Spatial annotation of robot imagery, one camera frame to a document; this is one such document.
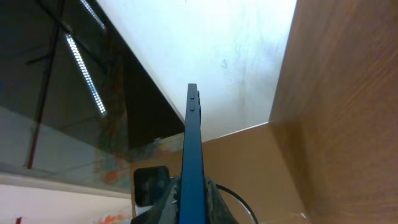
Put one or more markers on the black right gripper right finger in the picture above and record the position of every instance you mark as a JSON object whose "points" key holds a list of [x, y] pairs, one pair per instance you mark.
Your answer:
{"points": [[217, 210]]}

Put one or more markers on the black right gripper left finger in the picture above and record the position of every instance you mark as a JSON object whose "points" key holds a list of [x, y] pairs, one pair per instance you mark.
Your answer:
{"points": [[165, 210]]}

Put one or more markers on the blue Galaxy smartphone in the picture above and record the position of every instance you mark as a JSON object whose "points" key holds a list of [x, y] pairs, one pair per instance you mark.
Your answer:
{"points": [[192, 205]]}

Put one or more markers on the dark glass window panel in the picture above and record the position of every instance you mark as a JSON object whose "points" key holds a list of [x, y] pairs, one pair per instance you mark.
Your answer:
{"points": [[76, 104]]}

